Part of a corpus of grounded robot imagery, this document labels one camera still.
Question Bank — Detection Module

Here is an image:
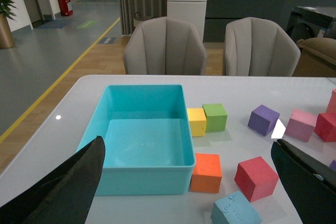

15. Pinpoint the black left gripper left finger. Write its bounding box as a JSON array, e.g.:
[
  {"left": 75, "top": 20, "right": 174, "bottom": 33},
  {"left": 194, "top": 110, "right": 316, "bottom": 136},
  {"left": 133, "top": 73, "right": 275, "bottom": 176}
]
[{"left": 1, "top": 136, "right": 106, "bottom": 223}]

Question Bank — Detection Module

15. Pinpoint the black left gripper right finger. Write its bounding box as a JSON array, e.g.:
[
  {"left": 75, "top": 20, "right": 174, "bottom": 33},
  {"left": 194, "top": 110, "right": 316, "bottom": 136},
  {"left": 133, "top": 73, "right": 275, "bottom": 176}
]
[{"left": 271, "top": 139, "right": 335, "bottom": 223}]

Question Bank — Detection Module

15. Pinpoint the blue foam block cracked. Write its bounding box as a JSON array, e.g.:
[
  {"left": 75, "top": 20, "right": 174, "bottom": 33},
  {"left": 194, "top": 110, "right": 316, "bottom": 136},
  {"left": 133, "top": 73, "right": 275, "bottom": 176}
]
[{"left": 211, "top": 190, "right": 262, "bottom": 223}]

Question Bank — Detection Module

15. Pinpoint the purple foam block near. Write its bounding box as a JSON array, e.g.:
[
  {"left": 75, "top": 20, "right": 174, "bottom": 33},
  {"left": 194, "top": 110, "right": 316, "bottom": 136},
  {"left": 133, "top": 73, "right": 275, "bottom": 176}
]
[{"left": 329, "top": 159, "right": 336, "bottom": 171}]

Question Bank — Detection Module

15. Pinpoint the purple foam block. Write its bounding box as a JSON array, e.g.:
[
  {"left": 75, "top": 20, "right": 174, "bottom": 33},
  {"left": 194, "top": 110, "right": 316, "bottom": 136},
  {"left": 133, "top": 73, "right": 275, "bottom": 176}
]
[
  {"left": 329, "top": 159, "right": 336, "bottom": 171},
  {"left": 248, "top": 105, "right": 280, "bottom": 136}
]

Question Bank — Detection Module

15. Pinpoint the red foam block front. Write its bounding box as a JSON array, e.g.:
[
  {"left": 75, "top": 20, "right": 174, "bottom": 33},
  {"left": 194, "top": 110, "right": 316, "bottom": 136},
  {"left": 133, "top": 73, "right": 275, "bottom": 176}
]
[{"left": 234, "top": 156, "right": 279, "bottom": 202}]

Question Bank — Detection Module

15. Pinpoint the dark red foam block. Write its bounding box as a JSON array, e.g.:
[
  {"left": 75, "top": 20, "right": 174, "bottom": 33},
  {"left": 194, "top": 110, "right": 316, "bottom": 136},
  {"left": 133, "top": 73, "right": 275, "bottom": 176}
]
[{"left": 314, "top": 113, "right": 335, "bottom": 142}]

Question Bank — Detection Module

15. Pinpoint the pink foam block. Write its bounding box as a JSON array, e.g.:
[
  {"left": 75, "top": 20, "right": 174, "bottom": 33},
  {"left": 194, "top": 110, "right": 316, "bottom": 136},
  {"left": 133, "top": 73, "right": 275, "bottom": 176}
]
[{"left": 285, "top": 109, "right": 317, "bottom": 142}]

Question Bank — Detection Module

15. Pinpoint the pink plastic bin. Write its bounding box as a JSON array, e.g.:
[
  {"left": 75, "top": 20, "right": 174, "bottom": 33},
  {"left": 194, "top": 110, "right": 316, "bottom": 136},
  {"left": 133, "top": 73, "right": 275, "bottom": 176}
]
[{"left": 326, "top": 88, "right": 336, "bottom": 113}]

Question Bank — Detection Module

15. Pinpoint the purple foam block far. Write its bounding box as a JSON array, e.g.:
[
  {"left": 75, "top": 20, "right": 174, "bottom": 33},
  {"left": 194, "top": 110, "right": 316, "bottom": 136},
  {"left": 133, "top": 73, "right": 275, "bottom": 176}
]
[{"left": 248, "top": 105, "right": 280, "bottom": 136}]

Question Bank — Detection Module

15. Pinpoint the orange foam block near bin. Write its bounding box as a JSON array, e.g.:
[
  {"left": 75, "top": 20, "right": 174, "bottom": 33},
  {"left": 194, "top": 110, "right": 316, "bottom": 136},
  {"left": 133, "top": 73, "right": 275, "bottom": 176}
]
[{"left": 190, "top": 153, "right": 223, "bottom": 194}]

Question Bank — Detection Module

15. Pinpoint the cyan plastic bin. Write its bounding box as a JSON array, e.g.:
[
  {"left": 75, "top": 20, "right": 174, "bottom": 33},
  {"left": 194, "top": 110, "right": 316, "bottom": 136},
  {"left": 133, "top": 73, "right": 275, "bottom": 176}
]
[{"left": 79, "top": 84, "right": 195, "bottom": 196}]

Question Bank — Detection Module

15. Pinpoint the green foam block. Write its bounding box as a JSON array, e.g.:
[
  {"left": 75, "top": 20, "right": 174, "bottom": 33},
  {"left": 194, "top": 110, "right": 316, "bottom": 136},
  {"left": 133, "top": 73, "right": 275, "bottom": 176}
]
[{"left": 202, "top": 103, "right": 228, "bottom": 133}]

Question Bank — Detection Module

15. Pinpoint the brown cushion seat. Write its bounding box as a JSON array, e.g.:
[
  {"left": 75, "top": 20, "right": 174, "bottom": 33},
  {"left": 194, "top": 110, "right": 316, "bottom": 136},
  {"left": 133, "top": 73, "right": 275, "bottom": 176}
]
[{"left": 292, "top": 37, "right": 335, "bottom": 78}]

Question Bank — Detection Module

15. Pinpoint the yellow foam block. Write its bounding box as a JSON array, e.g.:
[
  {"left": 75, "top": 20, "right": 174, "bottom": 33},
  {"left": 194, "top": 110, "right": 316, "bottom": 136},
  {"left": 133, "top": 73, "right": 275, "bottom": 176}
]
[{"left": 187, "top": 108, "right": 207, "bottom": 137}]

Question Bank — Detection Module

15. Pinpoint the right beige chair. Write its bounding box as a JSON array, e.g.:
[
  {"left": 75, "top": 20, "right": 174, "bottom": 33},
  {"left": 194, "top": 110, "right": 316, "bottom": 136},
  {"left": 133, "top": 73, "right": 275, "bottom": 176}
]
[{"left": 223, "top": 17, "right": 301, "bottom": 77}]

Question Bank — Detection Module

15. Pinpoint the beige chair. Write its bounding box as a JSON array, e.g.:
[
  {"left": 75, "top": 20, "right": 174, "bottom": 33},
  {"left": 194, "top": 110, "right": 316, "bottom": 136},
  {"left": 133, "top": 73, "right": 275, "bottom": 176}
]
[
  {"left": 223, "top": 17, "right": 301, "bottom": 77},
  {"left": 123, "top": 17, "right": 207, "bottom": 76}
]

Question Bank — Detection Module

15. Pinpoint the black appliance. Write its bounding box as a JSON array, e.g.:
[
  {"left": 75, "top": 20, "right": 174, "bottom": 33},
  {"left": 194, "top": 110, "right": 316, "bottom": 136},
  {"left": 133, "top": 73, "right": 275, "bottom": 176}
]
[{"left": 286, "top": 6, "right": 335, "bottom": 42}]

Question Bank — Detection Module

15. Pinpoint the potted plant gold pot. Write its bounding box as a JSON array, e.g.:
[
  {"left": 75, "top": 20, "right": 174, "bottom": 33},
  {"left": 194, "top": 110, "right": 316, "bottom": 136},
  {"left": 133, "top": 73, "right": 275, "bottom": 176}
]
[{"left": 1, "top": 0, "right": 16, "bottom": 49}]

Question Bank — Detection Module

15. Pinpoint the left beige chair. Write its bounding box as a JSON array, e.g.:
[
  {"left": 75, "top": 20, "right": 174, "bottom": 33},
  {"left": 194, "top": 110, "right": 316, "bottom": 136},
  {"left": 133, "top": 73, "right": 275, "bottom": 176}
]
[{"left": 123, "top": 17, "right": 207, "bottom": 76}]

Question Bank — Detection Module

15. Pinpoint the dark counter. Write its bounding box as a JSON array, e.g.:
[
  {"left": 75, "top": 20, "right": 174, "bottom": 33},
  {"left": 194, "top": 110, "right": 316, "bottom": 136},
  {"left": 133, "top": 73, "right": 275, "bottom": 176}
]
[{"left": 203, "top": 0, "right": 335, "bottom": 42}]

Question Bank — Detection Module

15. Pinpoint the red cabinet box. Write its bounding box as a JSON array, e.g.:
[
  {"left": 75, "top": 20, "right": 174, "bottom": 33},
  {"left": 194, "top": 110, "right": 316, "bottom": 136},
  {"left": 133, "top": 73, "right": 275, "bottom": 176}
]
[{"left": 58, "top": 0, "right": 73, "bottom": 16}]

